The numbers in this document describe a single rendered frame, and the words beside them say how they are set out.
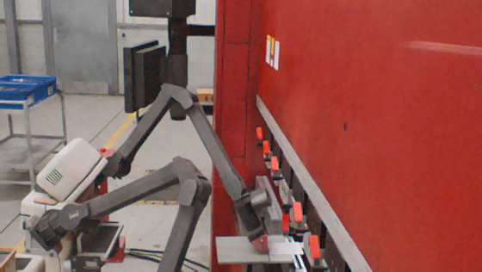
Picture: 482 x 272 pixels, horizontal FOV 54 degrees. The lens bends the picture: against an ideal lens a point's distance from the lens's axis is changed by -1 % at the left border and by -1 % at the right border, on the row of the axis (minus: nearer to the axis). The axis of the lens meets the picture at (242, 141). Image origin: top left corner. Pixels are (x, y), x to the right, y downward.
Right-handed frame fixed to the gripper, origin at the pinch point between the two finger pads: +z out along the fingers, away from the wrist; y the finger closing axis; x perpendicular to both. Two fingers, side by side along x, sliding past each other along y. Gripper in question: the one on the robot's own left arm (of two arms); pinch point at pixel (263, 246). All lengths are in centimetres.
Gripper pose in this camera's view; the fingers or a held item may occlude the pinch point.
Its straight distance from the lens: 179.6
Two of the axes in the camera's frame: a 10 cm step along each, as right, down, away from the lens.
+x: -9.0, 4.4, 0.5
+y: -0.9, -2.9, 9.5
